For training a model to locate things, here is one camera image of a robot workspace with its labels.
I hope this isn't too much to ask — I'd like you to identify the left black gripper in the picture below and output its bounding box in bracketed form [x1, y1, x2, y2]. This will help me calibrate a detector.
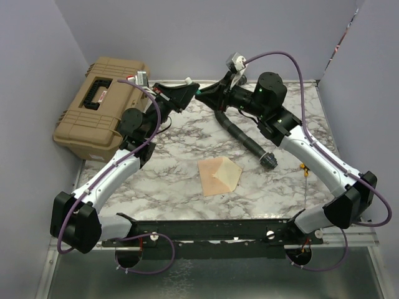
[145, 83, 200, 140]

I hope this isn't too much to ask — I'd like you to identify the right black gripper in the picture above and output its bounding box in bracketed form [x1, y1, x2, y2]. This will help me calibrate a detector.
[196, 71, 267, 118]

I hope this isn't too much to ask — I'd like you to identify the green white glue stick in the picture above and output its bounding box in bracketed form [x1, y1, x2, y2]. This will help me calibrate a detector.
[185, 77, 201, 95]

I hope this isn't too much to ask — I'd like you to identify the tan paper envelope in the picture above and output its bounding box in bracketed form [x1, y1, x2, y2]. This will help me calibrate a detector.
[198, 157, 242, 197]

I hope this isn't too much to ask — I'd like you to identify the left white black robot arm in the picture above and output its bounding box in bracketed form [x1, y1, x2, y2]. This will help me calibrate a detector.
[50, 80, 200, 254]

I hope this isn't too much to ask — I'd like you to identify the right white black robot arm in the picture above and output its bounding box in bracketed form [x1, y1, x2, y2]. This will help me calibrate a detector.
[195, 72, 377, 244]

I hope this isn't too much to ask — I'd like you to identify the tan plastic tool case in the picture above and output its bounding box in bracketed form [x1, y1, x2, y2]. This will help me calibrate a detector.
[53, 57, 150, 163]

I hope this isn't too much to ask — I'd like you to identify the yellow black screwdriver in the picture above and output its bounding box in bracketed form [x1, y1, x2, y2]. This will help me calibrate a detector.
[300, 163, 309, 178]

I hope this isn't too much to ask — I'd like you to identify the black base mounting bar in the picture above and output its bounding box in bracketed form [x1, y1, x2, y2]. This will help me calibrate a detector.
[100, 218, 322, 260]

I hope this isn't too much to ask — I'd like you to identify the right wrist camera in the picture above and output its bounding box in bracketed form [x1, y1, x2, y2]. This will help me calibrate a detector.
[226, 52, 246, 88]

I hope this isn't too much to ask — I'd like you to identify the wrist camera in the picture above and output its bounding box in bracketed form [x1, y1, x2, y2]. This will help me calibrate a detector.
[226, 52, 246, 88]
[133, 70, 149, 87]

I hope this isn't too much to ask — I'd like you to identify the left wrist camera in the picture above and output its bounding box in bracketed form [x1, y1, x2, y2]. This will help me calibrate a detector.
[133, 70, 149, 87]

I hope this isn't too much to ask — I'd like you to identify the black corrugated hose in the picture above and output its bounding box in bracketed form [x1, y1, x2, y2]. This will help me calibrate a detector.
[213, 73, 278, 171]

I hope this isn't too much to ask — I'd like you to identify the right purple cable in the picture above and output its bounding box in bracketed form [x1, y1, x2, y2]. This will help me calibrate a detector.
[246, 50, 393, 272]

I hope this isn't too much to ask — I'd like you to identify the aluminium frame rail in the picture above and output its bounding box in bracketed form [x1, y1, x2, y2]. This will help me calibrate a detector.
[46, 236, 107, 254]

